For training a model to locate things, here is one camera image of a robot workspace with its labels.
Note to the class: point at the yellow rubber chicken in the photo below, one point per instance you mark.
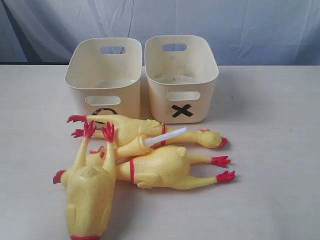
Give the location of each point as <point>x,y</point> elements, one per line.
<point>164,167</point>
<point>127,129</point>

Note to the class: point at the cream bin marked X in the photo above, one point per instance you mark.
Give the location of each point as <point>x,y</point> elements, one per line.
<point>181,72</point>

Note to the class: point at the headless yellow rubber chicken body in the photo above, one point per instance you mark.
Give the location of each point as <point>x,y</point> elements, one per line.
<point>87,200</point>

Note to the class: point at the cream bin marked O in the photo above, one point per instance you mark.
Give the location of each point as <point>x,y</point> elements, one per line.
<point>103,77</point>

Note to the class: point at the blue-grey backdrop curtain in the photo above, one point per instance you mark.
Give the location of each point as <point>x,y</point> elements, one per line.
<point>239,32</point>

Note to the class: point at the broken chicken head with squeaker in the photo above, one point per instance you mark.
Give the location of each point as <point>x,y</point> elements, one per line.
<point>139,146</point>

